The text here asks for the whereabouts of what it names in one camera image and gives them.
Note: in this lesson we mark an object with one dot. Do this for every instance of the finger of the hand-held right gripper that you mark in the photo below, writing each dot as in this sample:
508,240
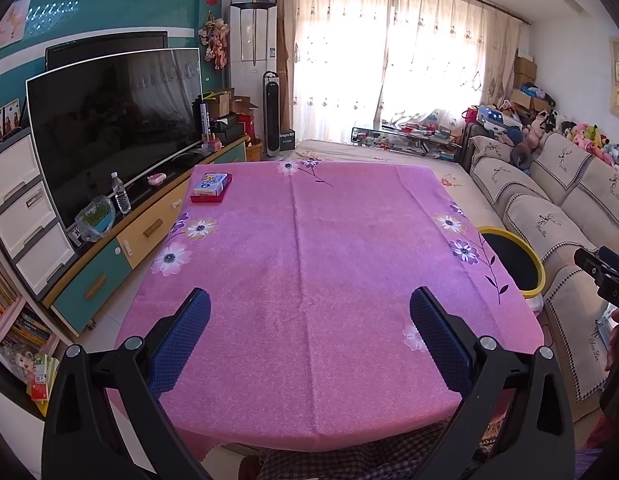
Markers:
597,265

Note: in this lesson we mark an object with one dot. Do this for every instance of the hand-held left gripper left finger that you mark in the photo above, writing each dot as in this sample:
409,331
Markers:
184,340

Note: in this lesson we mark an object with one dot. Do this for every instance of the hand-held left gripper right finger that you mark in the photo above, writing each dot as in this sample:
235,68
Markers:
439,337

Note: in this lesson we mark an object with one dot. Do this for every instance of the yellow-rimmed black bin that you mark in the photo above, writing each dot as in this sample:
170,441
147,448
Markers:
514,265

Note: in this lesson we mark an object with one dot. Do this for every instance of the person's right hand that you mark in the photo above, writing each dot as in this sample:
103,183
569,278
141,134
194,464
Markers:
614,350

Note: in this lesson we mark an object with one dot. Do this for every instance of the beige covered sofa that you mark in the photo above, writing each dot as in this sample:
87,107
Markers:
539,210

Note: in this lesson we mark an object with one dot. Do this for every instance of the teal yellow television cabinet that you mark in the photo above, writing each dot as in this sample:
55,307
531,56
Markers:
149,230

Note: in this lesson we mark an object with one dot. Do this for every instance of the pile of plush toys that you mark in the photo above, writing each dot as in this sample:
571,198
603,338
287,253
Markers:
594,142

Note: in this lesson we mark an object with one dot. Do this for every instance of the pink floral tablecloth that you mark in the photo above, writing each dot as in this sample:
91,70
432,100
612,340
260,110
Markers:
309,285

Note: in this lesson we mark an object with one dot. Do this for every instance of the red tray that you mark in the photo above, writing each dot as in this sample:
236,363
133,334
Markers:
209,199

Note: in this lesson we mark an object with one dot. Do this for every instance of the red green packet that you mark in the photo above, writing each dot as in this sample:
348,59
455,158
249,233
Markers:
43,377

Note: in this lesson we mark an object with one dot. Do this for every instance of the person's checkered trousers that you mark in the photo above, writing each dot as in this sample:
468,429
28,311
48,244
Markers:
349,455

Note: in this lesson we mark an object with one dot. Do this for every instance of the pink plush toy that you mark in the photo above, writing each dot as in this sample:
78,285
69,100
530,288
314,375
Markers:
534,129

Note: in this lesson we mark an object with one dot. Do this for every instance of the plastic bag of greens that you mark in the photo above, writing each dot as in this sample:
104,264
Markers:
95,217

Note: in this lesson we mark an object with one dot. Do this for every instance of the clear water bottle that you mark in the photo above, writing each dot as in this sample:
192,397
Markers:
121,197

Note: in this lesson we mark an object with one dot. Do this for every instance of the small blue card box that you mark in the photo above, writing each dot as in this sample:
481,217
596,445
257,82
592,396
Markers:
210,184

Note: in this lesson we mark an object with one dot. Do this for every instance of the small pink white toy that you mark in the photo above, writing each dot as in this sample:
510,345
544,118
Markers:
157,179

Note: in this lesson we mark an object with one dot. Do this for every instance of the pink bookshelf with books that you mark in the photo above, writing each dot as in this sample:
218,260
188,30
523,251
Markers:
14,320

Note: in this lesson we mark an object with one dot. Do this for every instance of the blue white plush toy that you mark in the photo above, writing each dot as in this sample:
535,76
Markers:
497,122

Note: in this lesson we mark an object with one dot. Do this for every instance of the wicker basket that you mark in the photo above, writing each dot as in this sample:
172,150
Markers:
254,151

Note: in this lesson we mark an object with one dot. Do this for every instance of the white plastic drawer unit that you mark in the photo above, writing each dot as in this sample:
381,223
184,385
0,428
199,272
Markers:
29,210

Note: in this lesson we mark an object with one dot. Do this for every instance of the cluttered glass coffee table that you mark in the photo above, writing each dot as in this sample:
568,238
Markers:
404,137

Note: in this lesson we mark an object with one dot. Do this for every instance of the stacked brown cardboard boxes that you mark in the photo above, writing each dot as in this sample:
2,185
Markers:
524,72

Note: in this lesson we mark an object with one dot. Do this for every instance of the black tall tube box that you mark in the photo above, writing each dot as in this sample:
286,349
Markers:
205,122

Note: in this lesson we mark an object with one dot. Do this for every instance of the red box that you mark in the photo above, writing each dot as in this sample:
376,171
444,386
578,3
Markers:
246,127

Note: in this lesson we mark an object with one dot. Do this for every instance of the dark green small box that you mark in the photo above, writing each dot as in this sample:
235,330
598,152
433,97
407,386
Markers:
288,140

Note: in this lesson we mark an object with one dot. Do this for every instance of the curved black television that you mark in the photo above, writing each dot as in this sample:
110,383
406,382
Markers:
114,125

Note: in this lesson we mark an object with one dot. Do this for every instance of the black tower fan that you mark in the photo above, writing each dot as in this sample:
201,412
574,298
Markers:
271,120

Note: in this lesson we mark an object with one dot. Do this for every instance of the open cardboard boxes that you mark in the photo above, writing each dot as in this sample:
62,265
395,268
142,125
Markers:
229,102

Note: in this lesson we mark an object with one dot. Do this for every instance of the framed photos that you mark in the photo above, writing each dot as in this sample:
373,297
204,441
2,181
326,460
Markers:
4,122

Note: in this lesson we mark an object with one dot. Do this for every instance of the sheer embroidered curtains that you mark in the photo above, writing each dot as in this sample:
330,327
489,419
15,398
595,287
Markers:
349,60

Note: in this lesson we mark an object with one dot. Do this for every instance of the hanging flower decoration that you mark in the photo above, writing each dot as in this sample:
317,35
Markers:
215,40

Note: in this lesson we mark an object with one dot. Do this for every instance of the white standing air conditioner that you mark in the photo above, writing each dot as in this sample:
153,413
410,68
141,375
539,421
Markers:
249,45

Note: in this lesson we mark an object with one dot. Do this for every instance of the cartoon wall poster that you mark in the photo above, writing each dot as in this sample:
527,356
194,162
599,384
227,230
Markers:
9,22

